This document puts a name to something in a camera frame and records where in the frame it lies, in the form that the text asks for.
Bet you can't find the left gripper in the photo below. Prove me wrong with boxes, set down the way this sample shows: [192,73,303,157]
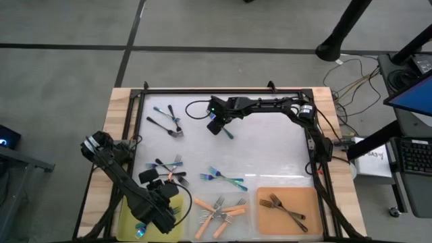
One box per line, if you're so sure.
[130,182,180,236]

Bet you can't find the yellow plastic tray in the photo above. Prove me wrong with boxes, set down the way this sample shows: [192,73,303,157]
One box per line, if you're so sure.
[116,191,186,242]

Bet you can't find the white table mat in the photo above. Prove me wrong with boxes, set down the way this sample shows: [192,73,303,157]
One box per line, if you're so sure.
[130,92,317,196]

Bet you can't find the clear plastic tray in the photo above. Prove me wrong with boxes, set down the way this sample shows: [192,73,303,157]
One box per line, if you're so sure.
[188,192,252,241]

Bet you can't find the orange plastic tray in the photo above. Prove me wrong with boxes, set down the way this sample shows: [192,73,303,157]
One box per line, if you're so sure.
[256,186,324,236]

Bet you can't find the black floor pole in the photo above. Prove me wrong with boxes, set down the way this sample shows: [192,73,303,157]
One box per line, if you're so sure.
[315,0,371,62]

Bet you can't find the grey metal stand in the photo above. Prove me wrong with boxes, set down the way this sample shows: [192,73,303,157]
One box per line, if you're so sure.
[0,144,56,242]

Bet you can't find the black stand strut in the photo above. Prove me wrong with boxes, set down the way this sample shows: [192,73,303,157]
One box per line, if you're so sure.
[346,119,402,161]

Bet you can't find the white printed paper box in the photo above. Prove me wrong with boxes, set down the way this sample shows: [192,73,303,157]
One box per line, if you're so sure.
[352,137,394,179]

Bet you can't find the black device blue light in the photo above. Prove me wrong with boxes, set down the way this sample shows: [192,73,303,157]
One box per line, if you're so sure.
[0,124,22,151]

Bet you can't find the computer monitor blue screen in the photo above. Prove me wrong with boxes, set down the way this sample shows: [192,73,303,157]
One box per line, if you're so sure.
[383,72,432,117]

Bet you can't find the black computer keyboard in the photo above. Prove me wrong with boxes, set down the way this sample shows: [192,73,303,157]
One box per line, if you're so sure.
[400,138,432,176]

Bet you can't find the black monitor stand pole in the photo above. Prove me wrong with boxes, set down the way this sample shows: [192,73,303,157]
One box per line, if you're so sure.
[391,22,432,65]

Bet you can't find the black power adapter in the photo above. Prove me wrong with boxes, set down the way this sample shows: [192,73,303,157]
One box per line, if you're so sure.
[410,53,432,75]

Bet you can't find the grey equipment cart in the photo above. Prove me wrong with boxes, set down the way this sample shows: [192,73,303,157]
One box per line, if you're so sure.
[377,52,432,219]

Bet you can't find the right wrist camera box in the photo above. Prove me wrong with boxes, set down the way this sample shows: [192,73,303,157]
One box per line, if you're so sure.
[206,119,224,136]

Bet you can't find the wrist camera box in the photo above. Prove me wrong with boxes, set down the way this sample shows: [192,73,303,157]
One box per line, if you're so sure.
[206,119,224,136]
[138,168,160,185]

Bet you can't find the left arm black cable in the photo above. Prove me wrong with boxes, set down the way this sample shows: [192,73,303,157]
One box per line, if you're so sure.
[168,181,193,227]

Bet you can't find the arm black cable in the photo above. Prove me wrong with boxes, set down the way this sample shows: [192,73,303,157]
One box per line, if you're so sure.
[184,99,213,120]
[168,181,193,227]

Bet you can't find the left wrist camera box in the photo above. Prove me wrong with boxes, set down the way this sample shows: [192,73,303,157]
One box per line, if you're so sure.
[138,168,160,185]

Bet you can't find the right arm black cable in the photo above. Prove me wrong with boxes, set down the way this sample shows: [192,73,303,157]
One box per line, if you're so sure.
[184,99,213,120]

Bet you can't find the black table frame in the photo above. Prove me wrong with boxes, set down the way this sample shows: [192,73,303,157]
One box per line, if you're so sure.
[78,80,368,242]

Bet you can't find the yellow and black floor cables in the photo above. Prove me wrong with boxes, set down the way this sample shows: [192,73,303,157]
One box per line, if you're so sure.
[322,57,382,117]

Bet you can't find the coiled black cable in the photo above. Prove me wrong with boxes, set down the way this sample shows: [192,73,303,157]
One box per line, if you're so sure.
[386,69,411,90]

